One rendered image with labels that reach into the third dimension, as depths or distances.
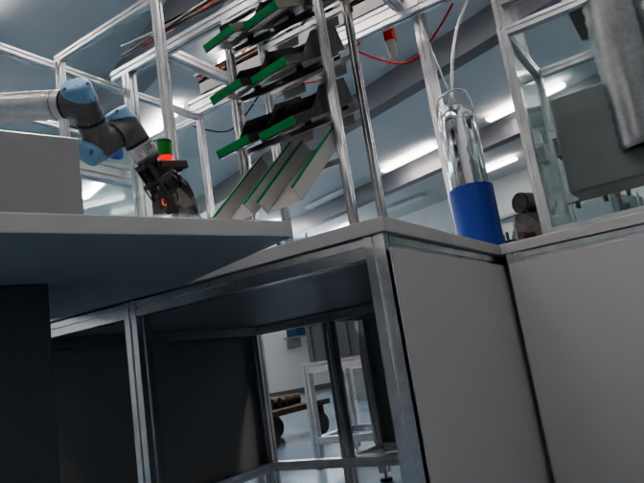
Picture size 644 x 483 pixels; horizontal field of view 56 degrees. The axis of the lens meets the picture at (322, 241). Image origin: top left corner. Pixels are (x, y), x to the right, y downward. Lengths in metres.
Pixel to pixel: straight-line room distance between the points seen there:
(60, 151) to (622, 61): 1.49
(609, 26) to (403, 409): 1.30
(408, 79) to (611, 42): 5.23
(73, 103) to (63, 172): 0.39
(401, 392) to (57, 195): 0.76
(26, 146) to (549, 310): 1.35
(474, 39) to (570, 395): 5.17
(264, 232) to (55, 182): 0.45
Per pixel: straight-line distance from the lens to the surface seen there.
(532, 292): 1.82
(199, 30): 2.80
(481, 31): 6.60
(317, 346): 3.77
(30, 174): 1.29
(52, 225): 0.92
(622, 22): 2.03
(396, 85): 7.24
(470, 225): 2.15
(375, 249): 1.19
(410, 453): 1.19
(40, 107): 1.72
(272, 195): 1.58
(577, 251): 1.80
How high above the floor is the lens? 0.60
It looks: 11 degrees up
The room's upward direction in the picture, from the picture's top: 9 degrees counter-clockwise
